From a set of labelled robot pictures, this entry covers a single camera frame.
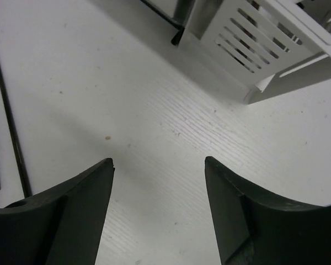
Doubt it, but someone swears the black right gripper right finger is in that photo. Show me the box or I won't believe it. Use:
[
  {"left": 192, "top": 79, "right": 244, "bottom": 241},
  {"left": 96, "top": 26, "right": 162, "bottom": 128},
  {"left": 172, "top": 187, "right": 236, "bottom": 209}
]
[{"left": 205, "top": 156, "right": 331, "bottom": 264}]

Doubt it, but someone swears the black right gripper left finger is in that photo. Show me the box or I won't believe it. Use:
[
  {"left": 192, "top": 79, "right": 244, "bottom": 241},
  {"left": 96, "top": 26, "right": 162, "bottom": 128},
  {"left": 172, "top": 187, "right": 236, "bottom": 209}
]
[{"left": 0, "top": 158, "right": 115, "bottom": 264}]

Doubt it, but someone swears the black chopstick long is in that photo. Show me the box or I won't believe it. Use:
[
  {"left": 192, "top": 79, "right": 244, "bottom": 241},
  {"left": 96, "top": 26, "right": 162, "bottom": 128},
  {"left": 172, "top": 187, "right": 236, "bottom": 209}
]
[{"left": 0, "top": 63, "right": 33, "bottom": 198}]

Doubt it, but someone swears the white slotted utensil container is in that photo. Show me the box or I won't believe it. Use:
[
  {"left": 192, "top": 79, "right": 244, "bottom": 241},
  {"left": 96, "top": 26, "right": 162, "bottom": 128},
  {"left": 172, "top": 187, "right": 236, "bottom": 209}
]
[{"left": 179, "top": 1, "right": 331, "bottom": 104}]

